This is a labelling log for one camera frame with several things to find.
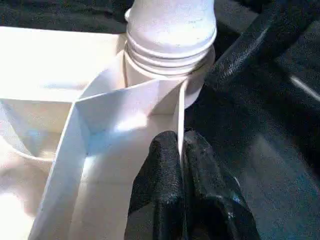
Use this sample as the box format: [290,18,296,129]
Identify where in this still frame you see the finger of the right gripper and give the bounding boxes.
[204,0,320,92]

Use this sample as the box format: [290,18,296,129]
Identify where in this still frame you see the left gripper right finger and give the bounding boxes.
[181,129,262,240]

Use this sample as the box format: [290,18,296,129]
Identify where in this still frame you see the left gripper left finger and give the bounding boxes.
[124,131,186,240]

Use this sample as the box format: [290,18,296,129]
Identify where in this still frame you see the white plastic table leg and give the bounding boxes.
[123,0,219,77]

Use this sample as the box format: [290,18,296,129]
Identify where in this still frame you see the black mat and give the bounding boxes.
[0,0,320,240]

